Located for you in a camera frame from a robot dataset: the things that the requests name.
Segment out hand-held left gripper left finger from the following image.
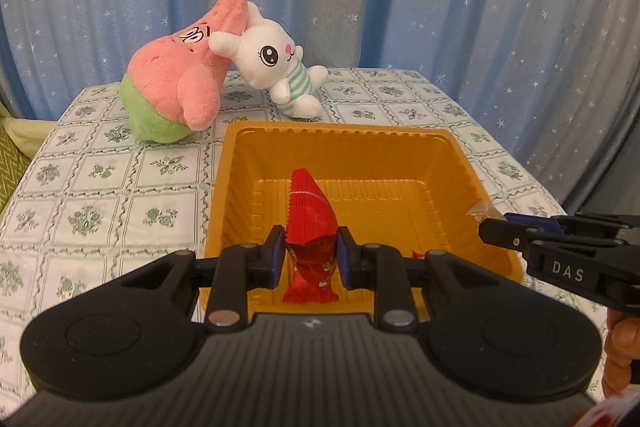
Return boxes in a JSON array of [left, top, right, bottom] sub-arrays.
[[120, 225, 287, 333]]

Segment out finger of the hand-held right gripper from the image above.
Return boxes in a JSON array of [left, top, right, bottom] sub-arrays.
[[478, 218, 621, 293], [505, 214, 640, 238]]

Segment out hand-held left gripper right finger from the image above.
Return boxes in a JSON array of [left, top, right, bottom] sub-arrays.
[[337, 225, 501, 333]]

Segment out red flower-print snack packet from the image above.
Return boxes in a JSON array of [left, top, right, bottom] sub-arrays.
[[281, 168, 338, 306]]

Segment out yellow plastic tray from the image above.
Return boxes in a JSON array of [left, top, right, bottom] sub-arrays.
[[199, 122, 525, 315]]

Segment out person's right hand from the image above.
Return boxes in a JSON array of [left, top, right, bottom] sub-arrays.
[[602, 308, 640, 400]]

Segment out red white printed cloth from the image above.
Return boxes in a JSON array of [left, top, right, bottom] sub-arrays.
[[575, 394, 640, 427]]

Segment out floral checked tablecloth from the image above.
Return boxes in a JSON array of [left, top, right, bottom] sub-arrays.
[[0, 67, 611, 413]]

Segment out white rabbit plush toy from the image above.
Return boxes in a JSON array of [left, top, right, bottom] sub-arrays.
[[207, 2, 327, 118]]

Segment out pink star plush toy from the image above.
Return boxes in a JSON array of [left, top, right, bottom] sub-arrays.
[[119, 0, 251, 144]]

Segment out yellow-green cushion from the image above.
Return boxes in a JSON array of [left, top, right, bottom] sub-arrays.
[[0, 104, 56, 212]]

